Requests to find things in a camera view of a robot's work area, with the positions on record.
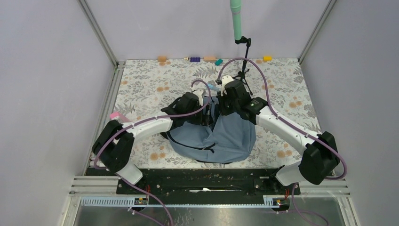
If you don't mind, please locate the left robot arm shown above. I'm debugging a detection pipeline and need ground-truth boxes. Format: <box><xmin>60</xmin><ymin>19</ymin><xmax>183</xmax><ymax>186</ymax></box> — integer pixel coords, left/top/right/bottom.
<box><xmin>92</xmin><ymin>89</ymin><xmax>209</xmax><ymax>194</ymax></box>

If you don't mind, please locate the pink transparent pencil case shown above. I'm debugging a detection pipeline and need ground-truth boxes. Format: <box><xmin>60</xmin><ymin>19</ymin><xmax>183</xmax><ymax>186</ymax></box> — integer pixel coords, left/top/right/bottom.
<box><xmin>110</xmin><ymin>112</ymin><xmax>131</xmax><ymax>123</ymax></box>

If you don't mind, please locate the aluminium frame rail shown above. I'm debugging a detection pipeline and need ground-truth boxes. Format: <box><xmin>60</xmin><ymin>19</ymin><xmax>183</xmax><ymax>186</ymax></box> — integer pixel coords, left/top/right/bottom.
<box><xmin>298</xmin><ymin>0</ymin><xmax>338</xmax><ymax>65</ymax></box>
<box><xmin>78</xmin><ymin>0</ymin><xmax>126</xmax><ymax>175</ymax></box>

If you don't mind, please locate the light blue glue tube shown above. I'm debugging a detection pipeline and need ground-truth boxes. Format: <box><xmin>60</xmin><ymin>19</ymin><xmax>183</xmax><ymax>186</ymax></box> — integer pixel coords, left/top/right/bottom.
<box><xmin>207</xmin><ymin>83</ymin><xmax>220</xmax><ymax>92</ymax></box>

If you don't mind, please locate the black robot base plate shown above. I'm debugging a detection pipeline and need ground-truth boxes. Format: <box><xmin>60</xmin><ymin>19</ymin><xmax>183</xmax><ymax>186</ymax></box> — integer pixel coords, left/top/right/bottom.
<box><xmin>136</xmin><ymin>168</ymin><xmax>300</xmax><ymax>205</ymax></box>

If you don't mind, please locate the teal toy block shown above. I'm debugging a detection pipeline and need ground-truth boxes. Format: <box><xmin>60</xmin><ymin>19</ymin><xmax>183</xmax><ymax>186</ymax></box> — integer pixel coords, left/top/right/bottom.
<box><xmin>215</xmin><ymin>59</ymin><xmax>223</xmax><ymax>66</ymax></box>

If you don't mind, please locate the blue grey backpack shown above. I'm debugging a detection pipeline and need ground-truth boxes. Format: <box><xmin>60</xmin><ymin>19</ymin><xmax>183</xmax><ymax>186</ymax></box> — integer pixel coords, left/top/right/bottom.
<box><xmin>161</xmin><ymin>96</ymin><xmax>256</xmax><ymax>164</ymax></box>

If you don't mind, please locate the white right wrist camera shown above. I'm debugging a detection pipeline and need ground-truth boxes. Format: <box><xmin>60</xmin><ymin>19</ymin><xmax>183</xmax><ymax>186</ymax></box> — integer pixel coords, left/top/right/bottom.
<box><xmin>215</xmin><ymin>75</ymin><xmax>234</xmax><ymax>96</ymax></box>

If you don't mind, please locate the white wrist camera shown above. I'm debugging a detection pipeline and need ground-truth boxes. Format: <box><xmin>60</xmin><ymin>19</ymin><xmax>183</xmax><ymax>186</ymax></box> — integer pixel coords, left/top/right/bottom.
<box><xmin>192</xmin><ymin>89</ymin><xmax>207</xmax><ymax>106</ymax></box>
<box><xmin>215</xmin><ymin>75</ymin><xmax>234</xmax><ymax>96</ymax></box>

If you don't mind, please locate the aluminium frame rail left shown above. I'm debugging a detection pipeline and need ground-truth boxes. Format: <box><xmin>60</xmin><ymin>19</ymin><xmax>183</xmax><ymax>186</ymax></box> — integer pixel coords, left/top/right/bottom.
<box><xmin>78</xmin><ymin>0</ymin><xmax>126</xmax><ymax>175</ymax></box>

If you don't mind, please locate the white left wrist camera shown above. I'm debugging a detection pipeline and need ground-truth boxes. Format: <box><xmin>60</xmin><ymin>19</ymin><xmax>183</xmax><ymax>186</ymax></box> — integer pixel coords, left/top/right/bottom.
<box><xmin>192</xmin><ymin>89</ymin><xmax>207</xmax><ymax>106</ymax></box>

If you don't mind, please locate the long tan wooden block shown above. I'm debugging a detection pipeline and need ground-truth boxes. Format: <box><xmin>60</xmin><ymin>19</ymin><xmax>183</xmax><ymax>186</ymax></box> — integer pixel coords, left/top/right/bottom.
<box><xmin>203</xmin><ymin>56</ymin><xmax>217</xmax><ymax>62</ymax></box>

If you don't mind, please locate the small tan wooden block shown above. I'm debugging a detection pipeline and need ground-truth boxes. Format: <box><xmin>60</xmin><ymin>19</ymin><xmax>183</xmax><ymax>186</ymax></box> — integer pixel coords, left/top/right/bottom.
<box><xmin>157</xmin><ymin>56</ymin><xmax>167</xmax><ymax>62</ymax></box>

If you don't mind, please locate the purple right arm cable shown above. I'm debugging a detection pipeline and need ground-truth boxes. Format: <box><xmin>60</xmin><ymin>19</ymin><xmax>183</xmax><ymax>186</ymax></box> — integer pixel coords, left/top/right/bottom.
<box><xmin>216</xmin><ymin>57</ymin><xmax>348</xmax><ymax>181</ymax></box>

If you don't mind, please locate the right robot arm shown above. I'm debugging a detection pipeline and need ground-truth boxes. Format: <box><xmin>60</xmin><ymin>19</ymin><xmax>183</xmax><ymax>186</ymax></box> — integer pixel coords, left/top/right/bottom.
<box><xmin>216</xmin><ymin>76</ymin><xmax>340</xmax><ymax>194</ymax></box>

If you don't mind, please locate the black mini tripod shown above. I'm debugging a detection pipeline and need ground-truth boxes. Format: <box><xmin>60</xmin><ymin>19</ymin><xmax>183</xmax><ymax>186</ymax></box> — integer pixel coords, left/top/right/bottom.
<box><xmin>233</xmin><ymin>36</ymin><xmax>253</xmax><ymax>95</ymax></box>

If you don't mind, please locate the mint green microphone handle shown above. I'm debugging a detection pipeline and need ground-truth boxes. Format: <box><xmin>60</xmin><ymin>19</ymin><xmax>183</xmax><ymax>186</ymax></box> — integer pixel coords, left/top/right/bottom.
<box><xmin>230</xmin><ymin>0</ymin><xmax>242</xmax><ymax>43</ymax></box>

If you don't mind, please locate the aluminium frame rail right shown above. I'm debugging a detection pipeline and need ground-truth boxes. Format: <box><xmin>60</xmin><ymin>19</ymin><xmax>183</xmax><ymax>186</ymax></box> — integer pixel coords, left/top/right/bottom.
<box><xmin>298</xmin><ymin>0</ymin><xmax>338</xmax><ymax>65</ymax></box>

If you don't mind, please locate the purple toy brick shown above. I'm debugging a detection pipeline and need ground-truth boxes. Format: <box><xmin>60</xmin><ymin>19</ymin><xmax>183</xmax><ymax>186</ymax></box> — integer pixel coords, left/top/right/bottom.
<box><xmin>190</xmin><ymin>57</ymin><xmax>201</xmax><ymax>63</ymax></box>

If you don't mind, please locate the white slotted cable duct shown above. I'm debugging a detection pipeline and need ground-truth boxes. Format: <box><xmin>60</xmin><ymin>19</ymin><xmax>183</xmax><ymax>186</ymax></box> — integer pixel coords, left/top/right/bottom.
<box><xmin>80</xmin><ymin>194</ymin><xmax>281</xmax><ymax>209</ymax></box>

